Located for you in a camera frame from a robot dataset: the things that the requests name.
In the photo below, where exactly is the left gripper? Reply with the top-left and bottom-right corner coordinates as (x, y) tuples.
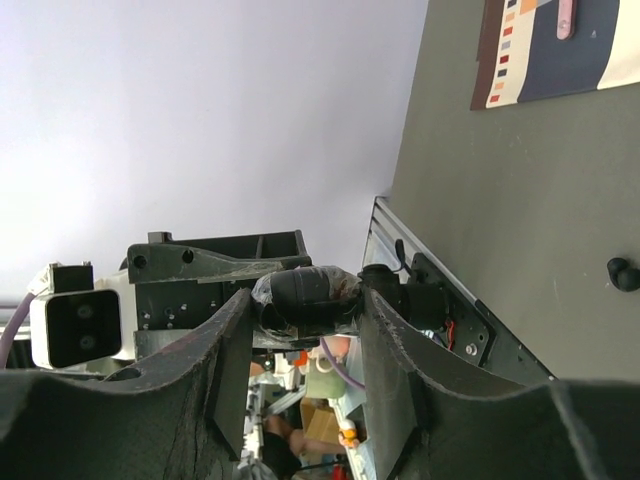
(127, 230), (320, 360)

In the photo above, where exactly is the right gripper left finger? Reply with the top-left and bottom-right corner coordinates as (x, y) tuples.
(1, 289), (252, 479)

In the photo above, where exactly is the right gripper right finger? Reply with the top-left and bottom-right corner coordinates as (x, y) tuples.
(360, 290), (639, 479)

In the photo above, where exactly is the black earbud case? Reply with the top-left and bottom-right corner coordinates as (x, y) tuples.
(251, 266), (362, 342)

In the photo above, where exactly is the black earbud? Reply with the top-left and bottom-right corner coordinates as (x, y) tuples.
(607, 257), (640, 293)

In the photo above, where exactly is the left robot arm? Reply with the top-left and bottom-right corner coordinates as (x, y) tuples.
(120, 230), (447, 359)

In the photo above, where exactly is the cardboard box in background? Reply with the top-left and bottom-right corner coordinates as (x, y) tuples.
(300, 398), (339, 445)

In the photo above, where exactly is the green mug in background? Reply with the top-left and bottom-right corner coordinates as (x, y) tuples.
(305, 357), (346, 400)

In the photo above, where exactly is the patchwork placemat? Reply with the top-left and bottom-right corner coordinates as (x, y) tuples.
(470, 1), (639, 111)

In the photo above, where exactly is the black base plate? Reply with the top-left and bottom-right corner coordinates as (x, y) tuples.
(405, 253), (555, 385)

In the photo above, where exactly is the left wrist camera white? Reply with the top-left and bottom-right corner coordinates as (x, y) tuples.
(29, 262), (137, 370)

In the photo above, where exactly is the aluminium frame rail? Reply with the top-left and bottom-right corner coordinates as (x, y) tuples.
(360, 195), (481, 306)

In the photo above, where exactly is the fork with pink handle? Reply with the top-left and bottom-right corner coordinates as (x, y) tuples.
(556, 0), (577, 41)

